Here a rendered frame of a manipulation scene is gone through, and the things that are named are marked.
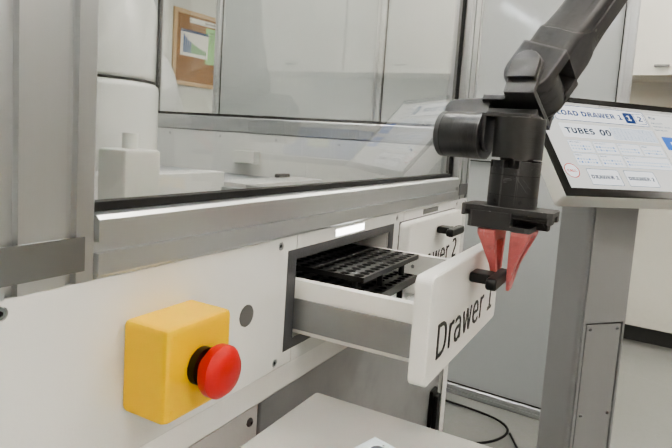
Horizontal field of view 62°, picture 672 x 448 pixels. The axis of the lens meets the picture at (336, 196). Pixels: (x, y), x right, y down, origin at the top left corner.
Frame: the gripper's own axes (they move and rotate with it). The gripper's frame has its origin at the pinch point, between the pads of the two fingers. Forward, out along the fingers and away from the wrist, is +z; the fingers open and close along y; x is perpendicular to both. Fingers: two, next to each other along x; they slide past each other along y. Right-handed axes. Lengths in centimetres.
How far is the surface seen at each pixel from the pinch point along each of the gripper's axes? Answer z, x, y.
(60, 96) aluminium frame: -16, 45, 19
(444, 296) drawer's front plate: -0.3, 13.2, 3.0
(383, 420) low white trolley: 13.9, 14.4, 7.8
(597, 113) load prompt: -28, -93, -1
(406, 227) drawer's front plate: -2.7, -14.1, 18.1
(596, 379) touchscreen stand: 41, -93, -9
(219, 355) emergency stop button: 1.3, 36.7, 12.3
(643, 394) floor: 85, -217, -25
